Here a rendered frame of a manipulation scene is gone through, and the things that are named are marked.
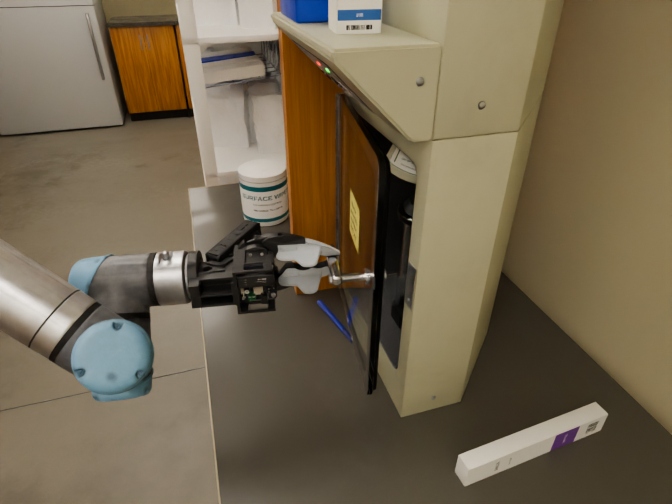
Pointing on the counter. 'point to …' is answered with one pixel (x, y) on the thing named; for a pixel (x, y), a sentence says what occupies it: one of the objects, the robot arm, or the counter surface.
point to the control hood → (379, 70)
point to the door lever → (343, 274)
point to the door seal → (382, 261)
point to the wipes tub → (264, 191)
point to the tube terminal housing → (464, 181)
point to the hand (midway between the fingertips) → (330, 257)
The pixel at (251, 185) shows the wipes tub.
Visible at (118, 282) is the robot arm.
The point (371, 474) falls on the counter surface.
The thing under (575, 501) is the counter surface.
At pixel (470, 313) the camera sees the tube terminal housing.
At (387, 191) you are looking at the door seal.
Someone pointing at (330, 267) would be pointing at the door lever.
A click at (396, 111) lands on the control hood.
